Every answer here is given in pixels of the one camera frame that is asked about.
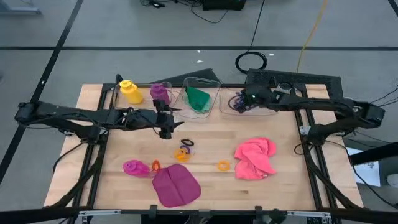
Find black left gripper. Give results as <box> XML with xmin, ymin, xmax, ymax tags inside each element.
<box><xmin>148</xmin><ymin>98</ymin><xmax>185</xmax><ymax>140</ymax></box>

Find purple plastic sports bottle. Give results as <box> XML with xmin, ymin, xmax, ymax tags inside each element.
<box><xmin>149</xmin><ymin>83</ymin><xmax>172</xmax><ymax>106</ymax></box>

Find dark green microfibre cloth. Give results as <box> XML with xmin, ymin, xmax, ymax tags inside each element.
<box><xmin>185</xmin><ymin>86</ymin><xmax>211</xmax><ymax>112</ymax></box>

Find yellow plastic sports bottle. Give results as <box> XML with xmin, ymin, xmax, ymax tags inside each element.
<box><xmin>119</xmin><ymin>79</ymin><xmax>145</xmax><ymax>105</ymax></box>

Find pink plastic sports bottle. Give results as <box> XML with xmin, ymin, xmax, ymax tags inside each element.
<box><xmin>122</xmin><ymin>159</ymin><xmax>152</xmax><ymax>178</ymax></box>

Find clear plastic container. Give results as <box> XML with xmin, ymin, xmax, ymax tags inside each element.
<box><xmin>170</xmin><ymin>76</ymin><xmax>221</xmax><ymax>119</ymax></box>
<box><xmin>112</xmin><ymin>81</ymin><xmax>174</xmax><ymax>110</ymax></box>
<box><xmin>218</xmin><ymin>86</ymin><xmax>279</xmax><ymax>118</ymax></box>

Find white printed cup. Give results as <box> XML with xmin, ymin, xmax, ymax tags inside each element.
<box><xmin>275</xmin><ymin>81</ymin><xmax>293</xmax><ymax>95</ymax></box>

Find pink terry towel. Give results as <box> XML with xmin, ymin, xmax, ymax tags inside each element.
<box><xmin>233</xmin><ymin>137</ymin><xmax>278</xmax><ymax>181</ymax></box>

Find magenta microfibre cloth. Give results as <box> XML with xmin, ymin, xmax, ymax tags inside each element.
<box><xmin>151</xmin><ymin>164</ymin><xmax>202</xmax><ymax>208</ymax></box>

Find black box on floor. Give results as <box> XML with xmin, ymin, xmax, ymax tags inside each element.
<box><xmin>201</xmin><ymin>0</ymin><xmax>247</xmax><ymax>12</ymax></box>

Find black metal beam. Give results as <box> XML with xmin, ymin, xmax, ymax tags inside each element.
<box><xmin>348</xmin><ymin>141</ymin><xmax>398</xmax><ymax>166</ymax></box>

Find grey metal base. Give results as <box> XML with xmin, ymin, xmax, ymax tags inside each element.
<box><xmin>0</xmin><ymin>0</ymin><xmax>42</xmax><ymax>16</ymax></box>

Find black coiled cable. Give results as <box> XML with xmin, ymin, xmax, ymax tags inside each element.
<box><xmin>234</xmin><ymin>0</ymin><xmax>268</xmax><ymax>75</ymax></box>

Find yellow hanging cord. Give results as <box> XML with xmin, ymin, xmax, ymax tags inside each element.
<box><xmin>296</xmin><ymin>0</ymin><xmax>330</xmax><ymax>73</ymax></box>

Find black floor cables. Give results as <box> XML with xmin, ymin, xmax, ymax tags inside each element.
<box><xmin>139</xmin><ymin>0</ymin><xmax>231</xmax><ymax>24</ymax></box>

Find silver aluminium bracket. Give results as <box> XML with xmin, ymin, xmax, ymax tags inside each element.
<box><xmin>78</xmin><ymin>210</ymin><xmax>123</xmax><ymax>217</ymax></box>
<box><xmin>285</xmin><ymin>210</ymin><xmax>332</xmax><ymax>218</ymax></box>

